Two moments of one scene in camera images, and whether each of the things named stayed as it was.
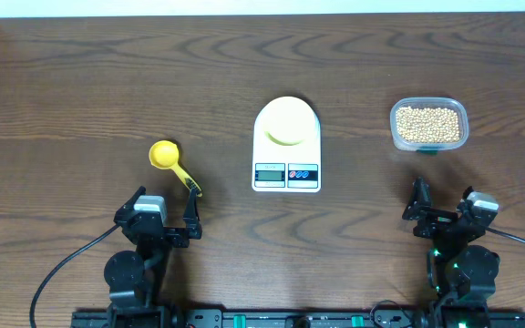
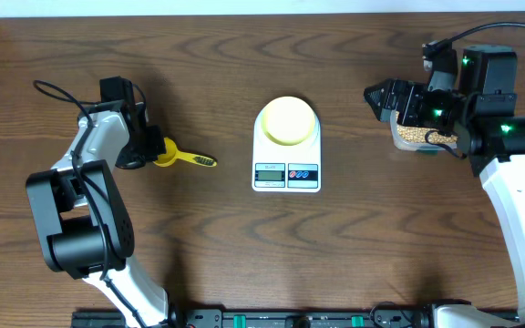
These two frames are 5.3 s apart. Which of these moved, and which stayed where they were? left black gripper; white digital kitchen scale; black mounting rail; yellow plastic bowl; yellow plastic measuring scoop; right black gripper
Moved: left black gripper; right black gripper; yellow plastic measuring scoop
Stayed: yellow plastic bowl; white digital kitchen scale; black mounting rail
